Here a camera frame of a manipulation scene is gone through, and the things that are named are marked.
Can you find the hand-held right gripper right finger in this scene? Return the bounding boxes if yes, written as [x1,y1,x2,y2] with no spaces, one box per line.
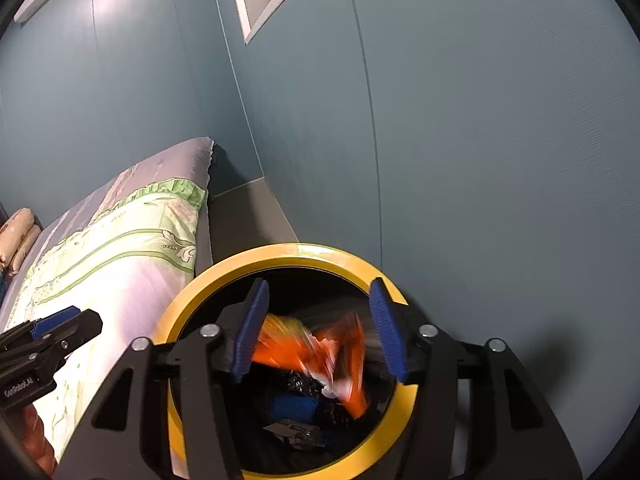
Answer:
[368,277,584,480]

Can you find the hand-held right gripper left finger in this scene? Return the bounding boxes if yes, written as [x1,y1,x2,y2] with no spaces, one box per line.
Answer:
[55,277,271,480]

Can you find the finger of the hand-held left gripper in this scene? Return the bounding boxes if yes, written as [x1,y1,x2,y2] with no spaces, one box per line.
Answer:
[0,306,82,352]
[29,309,104,377]

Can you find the orange snack bag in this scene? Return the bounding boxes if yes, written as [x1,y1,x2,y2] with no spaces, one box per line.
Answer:
[251,311,372,419]

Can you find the black plastic bag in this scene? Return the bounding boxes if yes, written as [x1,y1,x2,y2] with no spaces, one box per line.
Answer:
[284,372,362,428]

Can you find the yellow rimmed trash bin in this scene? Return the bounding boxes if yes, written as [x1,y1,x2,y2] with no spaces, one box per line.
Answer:
[150,242,419,479]

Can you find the person's left hand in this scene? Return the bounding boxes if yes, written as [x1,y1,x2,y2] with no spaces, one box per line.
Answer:
[19,402,57,476]

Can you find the blue packet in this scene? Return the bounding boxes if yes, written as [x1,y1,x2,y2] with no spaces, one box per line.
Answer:
[272,394,321,421]

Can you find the green floral quilt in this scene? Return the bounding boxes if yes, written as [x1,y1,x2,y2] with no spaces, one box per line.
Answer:
[7,179,209,463]

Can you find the beige folded quilt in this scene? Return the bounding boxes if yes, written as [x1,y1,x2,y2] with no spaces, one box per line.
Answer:
[0,207,42,275]

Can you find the silver wrapper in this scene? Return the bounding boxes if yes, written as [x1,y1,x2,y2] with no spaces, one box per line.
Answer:
[262,419,326,451]

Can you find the striped bed sheet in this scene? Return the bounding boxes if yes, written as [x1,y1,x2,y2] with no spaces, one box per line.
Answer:
[0,136,216,331]

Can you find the white window frame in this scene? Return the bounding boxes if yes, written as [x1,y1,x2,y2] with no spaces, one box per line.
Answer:
[227,0,326,45]

